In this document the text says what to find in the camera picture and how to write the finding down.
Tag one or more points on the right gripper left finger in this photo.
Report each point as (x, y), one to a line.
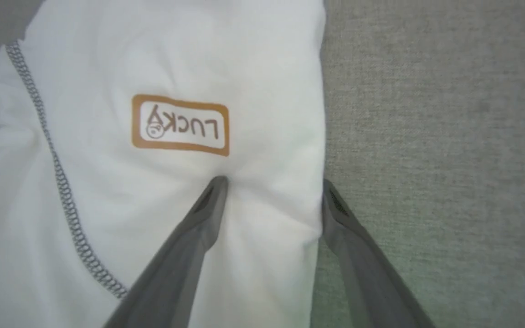
(176, 273)

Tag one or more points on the white long sleeve shirt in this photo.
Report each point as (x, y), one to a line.
(153, 68)

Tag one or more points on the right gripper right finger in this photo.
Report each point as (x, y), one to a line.
(367, 282)

